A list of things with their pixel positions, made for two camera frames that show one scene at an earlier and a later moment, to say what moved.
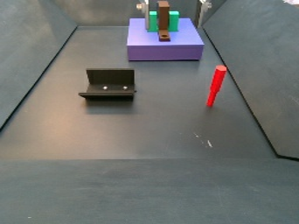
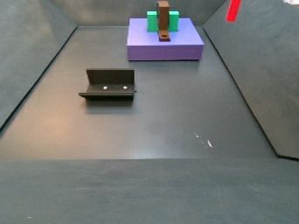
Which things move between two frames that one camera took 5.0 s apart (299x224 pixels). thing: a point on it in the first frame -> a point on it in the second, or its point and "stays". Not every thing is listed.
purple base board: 144,47 stays
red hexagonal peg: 219,79 -> 232,10
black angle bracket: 109,83 stays
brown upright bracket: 163,21 stays
